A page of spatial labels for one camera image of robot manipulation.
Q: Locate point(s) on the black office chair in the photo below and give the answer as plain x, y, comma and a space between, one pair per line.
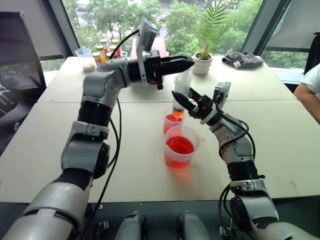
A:
313, 52

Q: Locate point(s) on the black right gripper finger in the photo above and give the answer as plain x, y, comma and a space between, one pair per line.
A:
183, 101
195, 95

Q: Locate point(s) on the small cup with red liquid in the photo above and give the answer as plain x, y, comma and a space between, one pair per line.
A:
171, 123

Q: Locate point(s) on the person's arm white sleeve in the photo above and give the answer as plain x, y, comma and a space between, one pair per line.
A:
308, 87

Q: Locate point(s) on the green palm plant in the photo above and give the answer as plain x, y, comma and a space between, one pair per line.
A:
212, 27

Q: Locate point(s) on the black monitor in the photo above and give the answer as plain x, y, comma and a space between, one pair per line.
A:
20, 50

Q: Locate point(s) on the graduated cylinder orange liquid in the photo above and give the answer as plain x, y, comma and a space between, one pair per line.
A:
180, 85

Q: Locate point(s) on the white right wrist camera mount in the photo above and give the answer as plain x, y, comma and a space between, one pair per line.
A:
223, 91

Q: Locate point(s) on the small white round dish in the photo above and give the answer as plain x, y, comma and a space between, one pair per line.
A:
89, 67

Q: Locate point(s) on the large beaker with red liquid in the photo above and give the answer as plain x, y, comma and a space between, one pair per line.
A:
178, 150

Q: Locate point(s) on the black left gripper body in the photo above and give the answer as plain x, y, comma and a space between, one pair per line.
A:
153, 67

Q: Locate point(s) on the green lid glass bottle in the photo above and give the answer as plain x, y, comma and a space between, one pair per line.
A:
103, 42
112, 48
115, 42
99, 49
96, 57

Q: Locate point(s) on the white ribbed plant pot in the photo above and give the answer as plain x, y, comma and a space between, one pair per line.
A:
202, 65

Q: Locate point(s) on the crumpled grey cloth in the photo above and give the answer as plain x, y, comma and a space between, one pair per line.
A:
241, 60

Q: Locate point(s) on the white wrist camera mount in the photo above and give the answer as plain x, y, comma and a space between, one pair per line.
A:
223, 91
146, 35

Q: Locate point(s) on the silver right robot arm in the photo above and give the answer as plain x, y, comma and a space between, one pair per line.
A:
237, 147

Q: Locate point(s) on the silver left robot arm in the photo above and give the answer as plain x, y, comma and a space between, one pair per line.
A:
100, 85

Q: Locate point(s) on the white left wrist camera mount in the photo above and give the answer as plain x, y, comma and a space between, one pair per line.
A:
146, 35

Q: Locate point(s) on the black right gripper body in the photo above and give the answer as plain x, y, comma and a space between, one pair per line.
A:
203, 107

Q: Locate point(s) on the red board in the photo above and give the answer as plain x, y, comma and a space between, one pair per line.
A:
161, 47

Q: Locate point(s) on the dark grey rounded housing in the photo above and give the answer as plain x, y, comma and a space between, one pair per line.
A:
131, 226
191, 226

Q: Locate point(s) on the empty clear measuring cup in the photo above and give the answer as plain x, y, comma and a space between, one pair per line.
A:
83, 53

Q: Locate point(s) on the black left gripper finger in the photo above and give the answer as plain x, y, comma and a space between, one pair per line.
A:
178, 60
178, 69

